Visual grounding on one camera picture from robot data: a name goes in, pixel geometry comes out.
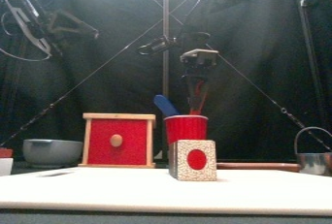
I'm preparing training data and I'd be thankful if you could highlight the red handled toy knife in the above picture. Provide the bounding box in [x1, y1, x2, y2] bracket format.
[189, 80, 208, 116]

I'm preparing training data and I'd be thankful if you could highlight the speckled toy sushi block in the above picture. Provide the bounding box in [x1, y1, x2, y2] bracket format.
[168, 139, 220, 182]

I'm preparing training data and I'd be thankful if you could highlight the red cup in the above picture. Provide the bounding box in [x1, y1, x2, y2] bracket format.
[163, 114, 211, 146]

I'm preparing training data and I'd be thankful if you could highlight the wooden box with red drawer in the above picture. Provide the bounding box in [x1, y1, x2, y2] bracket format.
[78, 112, 159, 170]

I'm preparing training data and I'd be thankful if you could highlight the brown wooden rolling pin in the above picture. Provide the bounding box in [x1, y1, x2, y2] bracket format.
[216, 162, 303, 173]

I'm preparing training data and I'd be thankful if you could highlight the white cutting board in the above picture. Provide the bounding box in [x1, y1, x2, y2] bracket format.
[0, 165, 332, 218]

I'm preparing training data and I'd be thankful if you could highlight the grey bowl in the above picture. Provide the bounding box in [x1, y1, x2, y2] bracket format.
[21, 138, 85, 169]

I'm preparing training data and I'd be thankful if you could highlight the red and white container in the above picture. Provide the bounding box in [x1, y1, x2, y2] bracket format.
[0, 147, 15, 177]

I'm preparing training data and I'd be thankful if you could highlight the blue toy utensil handle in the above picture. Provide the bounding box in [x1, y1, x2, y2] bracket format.
[153, 94, 184, 118]

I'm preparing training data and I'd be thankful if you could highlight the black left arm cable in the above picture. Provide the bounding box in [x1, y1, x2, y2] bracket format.
[0, 11, 54, 63]

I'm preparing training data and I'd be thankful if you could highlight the thin diagonal brace wire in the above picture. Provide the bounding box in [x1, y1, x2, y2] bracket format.
[125, 0, 332, 153]
[0, 0, 220, 148]

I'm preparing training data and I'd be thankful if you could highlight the grey vertical frame pole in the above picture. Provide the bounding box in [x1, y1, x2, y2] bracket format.
[161, 0, 172, 162]

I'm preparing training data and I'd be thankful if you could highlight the dark slanted frame pole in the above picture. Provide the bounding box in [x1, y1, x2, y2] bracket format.
[295, 0, 329, 132]

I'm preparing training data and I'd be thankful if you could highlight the metal pot with bail handle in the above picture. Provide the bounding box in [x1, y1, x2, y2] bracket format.
[294, 126, 332, 177]

